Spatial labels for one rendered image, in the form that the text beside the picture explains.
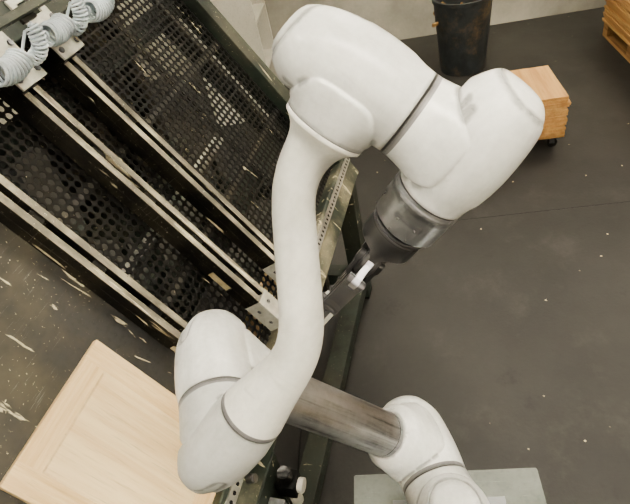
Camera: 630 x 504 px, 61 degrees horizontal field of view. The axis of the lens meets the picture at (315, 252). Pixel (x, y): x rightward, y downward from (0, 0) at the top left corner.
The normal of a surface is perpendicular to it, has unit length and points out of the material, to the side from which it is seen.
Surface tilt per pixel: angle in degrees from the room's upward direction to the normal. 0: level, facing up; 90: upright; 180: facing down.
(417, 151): 85
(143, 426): 59
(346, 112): 78
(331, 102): 74
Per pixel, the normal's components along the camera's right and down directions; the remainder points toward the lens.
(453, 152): -0.40, 0.46
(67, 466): 0.73, -0.36
